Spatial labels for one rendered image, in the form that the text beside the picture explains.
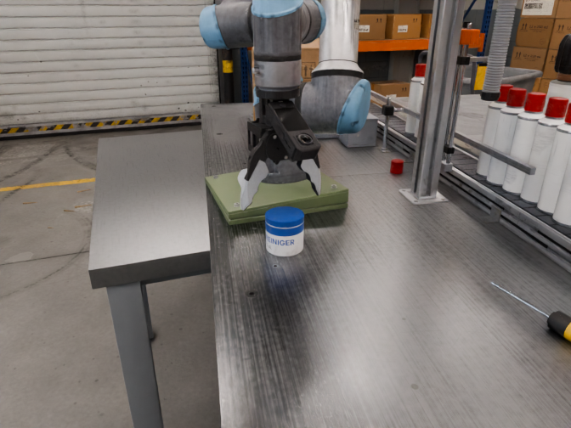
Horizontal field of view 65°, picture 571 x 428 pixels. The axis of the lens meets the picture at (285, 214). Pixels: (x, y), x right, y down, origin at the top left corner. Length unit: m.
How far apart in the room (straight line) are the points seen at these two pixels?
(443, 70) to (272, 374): 0.72
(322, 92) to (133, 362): 0.68
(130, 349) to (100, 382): 0.91
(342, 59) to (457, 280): 0.52
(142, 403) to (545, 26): 4.51
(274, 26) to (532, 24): 4.38
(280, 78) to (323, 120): 0.30
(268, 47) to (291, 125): 0.12
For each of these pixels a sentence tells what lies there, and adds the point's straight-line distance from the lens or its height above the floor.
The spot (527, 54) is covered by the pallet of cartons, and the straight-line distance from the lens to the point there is 5.00.
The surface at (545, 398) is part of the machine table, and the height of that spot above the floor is 0.83.
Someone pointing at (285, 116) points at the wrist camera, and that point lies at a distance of 0.72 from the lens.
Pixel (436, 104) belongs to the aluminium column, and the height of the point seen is 1.05.
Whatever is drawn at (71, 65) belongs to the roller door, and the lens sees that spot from 5.22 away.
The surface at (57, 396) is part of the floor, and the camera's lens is 1.88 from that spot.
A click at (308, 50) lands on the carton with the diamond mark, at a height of 1.11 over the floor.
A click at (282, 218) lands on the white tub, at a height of 0.90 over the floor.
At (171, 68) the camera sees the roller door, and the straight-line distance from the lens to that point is 5.24.
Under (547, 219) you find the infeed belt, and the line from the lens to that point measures 0.97.
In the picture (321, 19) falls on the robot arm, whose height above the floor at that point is 1.22.
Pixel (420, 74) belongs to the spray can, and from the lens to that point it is 1.43.
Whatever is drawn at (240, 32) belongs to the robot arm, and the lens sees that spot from 0.85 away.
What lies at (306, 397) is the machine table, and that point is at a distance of 0.56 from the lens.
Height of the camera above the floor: 1.24
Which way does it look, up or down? 25 degrees down
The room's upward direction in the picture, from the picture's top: straight up
